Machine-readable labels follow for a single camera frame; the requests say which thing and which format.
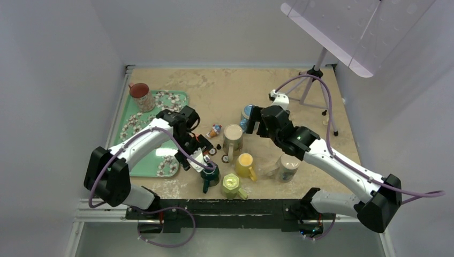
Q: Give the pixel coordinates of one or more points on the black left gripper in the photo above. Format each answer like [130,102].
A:
[201,142]

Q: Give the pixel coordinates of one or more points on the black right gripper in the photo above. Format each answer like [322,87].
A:
[255,115]

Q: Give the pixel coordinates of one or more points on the green floral tray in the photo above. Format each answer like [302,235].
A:
[151,160]

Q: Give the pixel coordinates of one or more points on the pink ghost mug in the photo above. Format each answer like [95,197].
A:
[142,96]

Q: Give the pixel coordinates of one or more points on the grey music stand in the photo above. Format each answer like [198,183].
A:
[386,52]

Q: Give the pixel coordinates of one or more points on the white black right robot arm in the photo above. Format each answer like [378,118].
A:
[375,199]

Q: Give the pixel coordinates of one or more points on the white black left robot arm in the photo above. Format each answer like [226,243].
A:
[108,172]

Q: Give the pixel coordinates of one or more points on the blue mug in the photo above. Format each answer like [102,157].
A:
[244,118]

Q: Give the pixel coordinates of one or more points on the dark green mug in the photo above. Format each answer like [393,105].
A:
[210,177]

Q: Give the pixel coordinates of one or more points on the teal seashell mug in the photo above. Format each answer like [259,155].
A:
[232,141]

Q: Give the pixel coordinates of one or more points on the cream coral mug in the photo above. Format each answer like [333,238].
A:
[284,169]

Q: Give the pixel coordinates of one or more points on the yellow mug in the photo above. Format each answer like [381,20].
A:
[244,166]

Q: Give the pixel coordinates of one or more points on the light green hexagonal mug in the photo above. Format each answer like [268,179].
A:
[231,187]

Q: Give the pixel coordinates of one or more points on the ice cream cone toy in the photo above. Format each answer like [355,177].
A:
[215,130]

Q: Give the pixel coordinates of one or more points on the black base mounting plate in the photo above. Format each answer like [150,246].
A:
[287,215]

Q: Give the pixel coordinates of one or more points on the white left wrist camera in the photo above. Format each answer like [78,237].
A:
[197,161]

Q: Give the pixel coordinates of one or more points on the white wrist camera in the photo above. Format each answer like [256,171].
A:
[197,161]
[279,99]

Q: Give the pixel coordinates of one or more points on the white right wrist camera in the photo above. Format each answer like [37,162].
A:
[279,99]

